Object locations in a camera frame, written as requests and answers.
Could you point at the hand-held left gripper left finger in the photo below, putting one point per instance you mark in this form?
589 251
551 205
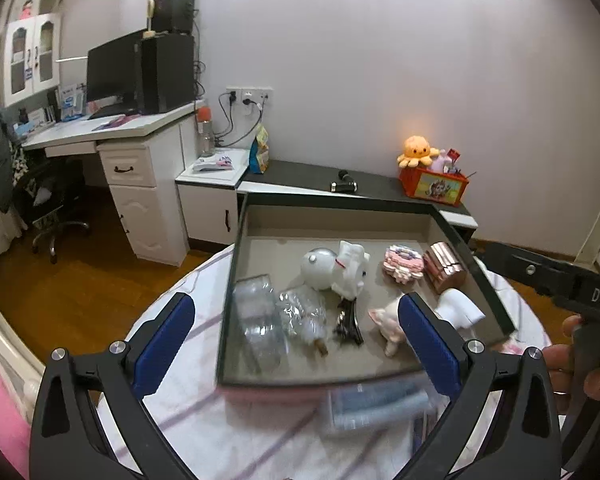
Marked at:
164 346

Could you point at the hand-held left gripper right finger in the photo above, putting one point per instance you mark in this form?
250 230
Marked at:
428 346

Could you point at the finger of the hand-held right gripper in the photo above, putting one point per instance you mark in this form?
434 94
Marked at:
522 267

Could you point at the pink and white cat figurine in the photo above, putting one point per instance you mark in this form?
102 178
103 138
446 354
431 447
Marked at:
389 325

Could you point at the pink perfume bottle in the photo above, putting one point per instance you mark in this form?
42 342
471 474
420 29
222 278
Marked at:
445 267

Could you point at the clear plastic case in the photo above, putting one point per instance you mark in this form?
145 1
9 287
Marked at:
375 405

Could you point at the black hair clip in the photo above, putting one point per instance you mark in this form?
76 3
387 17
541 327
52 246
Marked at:
347 325

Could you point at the pink block figure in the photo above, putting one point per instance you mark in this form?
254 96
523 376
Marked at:
402 262

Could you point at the clear heart-shaped dish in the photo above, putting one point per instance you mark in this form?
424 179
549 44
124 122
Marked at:
259 320

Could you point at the pink box with dark rim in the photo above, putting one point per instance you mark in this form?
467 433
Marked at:
330 360

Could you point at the silver ball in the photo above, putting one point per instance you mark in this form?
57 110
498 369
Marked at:
317 269

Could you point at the person's right hand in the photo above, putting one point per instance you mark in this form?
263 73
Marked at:
560 367

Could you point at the orange storage box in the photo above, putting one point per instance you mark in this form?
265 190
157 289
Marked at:
435 187

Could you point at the purple plush toy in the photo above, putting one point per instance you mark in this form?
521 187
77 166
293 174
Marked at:
442 162

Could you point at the white nightstand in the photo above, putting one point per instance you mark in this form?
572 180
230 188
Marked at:
205 215

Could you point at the white desk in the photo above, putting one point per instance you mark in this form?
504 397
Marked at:
145 195

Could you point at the orange octopus plush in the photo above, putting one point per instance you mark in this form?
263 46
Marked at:
416 150

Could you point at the pink blanket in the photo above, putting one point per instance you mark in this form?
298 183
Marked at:
0 400

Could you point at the small black device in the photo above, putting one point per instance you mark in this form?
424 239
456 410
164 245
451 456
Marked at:
343 184

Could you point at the black office chair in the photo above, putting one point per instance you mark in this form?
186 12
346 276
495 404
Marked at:
45 200

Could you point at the papers on nightstand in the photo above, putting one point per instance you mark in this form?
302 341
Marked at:
214 164

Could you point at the dark low cabinet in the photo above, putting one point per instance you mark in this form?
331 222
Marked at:
300 180

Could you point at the yellow and blue snack bag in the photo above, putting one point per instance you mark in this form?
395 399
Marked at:
260 152

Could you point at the water bottle with red cap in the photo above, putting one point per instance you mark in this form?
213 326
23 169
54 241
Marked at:
205 132

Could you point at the pink book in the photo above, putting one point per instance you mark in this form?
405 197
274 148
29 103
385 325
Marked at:
115 122

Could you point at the black keyboard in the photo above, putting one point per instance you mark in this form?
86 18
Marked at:
111 112

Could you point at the blue desk organizer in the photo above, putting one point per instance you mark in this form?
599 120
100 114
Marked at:
72 102

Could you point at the black computer tower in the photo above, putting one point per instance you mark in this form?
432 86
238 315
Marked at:
169 75

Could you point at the black computer monitor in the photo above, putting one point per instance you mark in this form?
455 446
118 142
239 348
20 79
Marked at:
112 70

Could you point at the white glass-door cabinet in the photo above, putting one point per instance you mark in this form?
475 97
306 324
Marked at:
32 60

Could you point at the beige webcam on stand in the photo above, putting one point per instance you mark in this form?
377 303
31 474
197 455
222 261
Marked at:
150 17

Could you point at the black speaker box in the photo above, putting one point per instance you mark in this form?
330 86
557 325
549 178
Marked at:
175 14

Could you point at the pink doll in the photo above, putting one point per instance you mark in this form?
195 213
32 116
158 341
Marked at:
27 9

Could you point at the white bed frame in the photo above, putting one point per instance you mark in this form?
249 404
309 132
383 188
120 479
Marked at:
10 340

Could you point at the white wall outlet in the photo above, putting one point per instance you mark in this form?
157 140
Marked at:
250 96

